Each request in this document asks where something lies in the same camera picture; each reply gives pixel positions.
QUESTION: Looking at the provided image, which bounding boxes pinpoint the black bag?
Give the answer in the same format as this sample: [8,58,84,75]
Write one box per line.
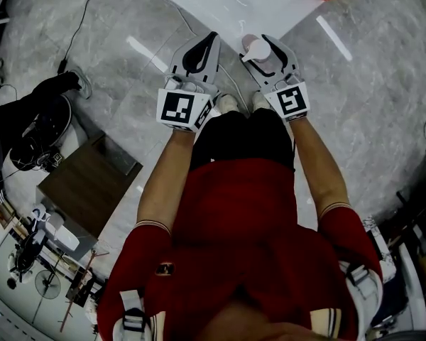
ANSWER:
[0,71,83,183]

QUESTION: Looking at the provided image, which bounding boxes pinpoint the red shirt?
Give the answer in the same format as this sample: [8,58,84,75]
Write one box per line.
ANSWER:
[97,161,385,341]

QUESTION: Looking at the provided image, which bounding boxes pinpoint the dark wooden cabinet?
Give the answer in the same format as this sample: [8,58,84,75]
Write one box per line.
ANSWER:
[36,132,144,240]

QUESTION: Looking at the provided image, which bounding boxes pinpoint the person's left forearm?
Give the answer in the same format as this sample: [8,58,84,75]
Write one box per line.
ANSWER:
[136,126,200,234]

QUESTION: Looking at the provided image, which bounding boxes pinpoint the white harness strap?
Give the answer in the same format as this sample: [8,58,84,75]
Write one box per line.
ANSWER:
[112,288,158,341]
[338,259,383,330]

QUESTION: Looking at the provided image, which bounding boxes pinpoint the person's left white shoe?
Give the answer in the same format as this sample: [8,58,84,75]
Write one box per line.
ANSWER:
[215,92,241,115]

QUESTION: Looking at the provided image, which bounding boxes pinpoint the person's right forearm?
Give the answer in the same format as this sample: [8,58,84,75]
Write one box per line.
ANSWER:
[288,116,352,220]

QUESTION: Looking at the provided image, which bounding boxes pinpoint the black shorts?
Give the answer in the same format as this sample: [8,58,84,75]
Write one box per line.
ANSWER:
[189,109,296,173]

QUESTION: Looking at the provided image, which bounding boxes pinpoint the person's white shoe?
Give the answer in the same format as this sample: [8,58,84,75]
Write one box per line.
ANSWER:
[251,90,275,112]
[215,92,241,115]

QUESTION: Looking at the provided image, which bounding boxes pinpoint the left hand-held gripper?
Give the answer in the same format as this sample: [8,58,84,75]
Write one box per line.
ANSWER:
[155,31,222,134]

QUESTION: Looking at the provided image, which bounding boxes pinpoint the black floor fan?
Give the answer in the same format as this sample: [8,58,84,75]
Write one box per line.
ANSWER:
[34,269,62,301]

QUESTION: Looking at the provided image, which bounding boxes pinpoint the black floor cable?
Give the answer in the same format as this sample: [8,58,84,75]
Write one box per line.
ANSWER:
[58,0,107,71]

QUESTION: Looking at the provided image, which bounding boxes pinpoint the left white harness strap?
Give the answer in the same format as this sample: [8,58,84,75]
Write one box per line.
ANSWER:
[112,288,158,341]

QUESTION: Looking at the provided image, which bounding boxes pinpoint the person's right white shoe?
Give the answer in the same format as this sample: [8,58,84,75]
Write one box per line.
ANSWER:
[251,90,275,112]

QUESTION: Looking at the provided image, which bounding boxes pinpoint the white bathtub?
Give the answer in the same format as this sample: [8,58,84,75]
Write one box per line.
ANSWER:
[132,0,328,50]

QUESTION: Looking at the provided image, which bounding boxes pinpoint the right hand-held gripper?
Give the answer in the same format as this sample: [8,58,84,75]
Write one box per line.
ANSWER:
[238,33,310,124]

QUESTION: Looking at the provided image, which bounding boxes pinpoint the pink pump bottle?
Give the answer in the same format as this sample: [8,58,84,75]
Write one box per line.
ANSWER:
[240,33,282,78]

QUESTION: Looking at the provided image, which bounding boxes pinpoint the right white harness strap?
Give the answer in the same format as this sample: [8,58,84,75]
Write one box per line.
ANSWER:
[338,259,383,330]

